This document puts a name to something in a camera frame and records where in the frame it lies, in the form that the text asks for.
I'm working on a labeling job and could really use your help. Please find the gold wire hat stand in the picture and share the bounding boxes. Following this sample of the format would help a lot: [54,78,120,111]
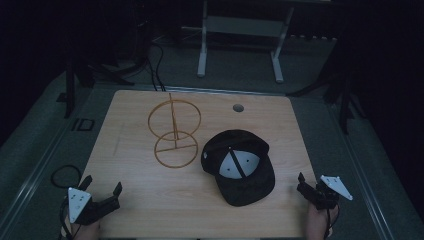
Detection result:
[147,92,203,170]

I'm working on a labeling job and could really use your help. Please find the person's left hand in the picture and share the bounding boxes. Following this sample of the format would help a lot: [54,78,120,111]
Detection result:
[65,216,102,240]

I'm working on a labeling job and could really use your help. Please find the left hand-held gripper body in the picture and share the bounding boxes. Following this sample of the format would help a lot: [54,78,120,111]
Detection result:
[66,186,105,227]

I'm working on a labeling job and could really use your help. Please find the black metal stand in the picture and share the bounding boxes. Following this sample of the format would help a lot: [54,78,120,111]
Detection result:
[287,63,367,136]
[55,58,136,119]

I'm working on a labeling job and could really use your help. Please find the person's right hand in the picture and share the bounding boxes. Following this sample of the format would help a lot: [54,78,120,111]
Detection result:
[305,201,335,240]

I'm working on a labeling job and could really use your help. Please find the black baseball cap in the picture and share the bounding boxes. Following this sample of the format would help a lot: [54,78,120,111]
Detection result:
[200,129,277,208]

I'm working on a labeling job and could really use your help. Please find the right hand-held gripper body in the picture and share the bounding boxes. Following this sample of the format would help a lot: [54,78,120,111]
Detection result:
[310,174,354,211]

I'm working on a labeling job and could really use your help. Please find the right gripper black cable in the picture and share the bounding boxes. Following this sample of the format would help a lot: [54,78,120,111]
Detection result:
[323,203,341,240]

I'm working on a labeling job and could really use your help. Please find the black cable loop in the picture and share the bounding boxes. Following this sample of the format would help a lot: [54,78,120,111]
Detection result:
[50,164,83,190]

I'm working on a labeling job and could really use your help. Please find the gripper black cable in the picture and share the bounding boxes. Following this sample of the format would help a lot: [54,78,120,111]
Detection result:
[323,203,341,240]
[59,197,74,240]

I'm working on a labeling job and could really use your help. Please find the white metal desk frame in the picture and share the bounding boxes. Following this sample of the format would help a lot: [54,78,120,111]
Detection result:
[195,0,296,84]

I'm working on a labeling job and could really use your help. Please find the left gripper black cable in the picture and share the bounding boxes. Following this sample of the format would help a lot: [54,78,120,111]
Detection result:
[59,197,74,240]

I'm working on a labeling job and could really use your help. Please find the black floor cables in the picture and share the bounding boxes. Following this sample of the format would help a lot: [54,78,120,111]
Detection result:
[145,41,167,92]

